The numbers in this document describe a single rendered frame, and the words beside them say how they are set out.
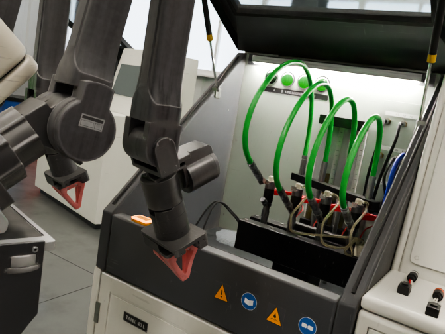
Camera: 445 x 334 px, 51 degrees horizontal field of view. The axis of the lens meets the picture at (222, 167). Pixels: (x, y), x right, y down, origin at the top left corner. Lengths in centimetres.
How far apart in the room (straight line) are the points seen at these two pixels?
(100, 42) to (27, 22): 779
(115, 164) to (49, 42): 299
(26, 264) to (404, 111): 107
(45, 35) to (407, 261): 92
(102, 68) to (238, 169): 108
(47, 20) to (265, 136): 82
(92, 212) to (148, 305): 290
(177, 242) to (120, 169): 331
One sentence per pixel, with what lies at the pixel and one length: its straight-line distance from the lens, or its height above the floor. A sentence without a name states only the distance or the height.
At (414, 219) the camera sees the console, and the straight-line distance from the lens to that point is 115.
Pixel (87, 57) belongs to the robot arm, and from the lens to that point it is 61.
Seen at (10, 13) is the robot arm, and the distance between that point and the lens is 103.
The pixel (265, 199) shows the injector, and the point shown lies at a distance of 126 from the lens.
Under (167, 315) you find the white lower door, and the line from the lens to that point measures 120.
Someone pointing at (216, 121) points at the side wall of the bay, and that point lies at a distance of 155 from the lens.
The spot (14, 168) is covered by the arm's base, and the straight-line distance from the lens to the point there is 58.
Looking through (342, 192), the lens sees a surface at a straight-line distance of 103.
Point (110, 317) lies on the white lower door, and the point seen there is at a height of 67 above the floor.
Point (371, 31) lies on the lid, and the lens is 138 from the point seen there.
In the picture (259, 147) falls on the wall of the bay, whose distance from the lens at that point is 160.
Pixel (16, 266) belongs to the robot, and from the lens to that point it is 76.
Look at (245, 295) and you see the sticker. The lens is 105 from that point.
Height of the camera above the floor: 131
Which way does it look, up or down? 9 degrees down
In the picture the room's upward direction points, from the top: 9 degrees clockwise
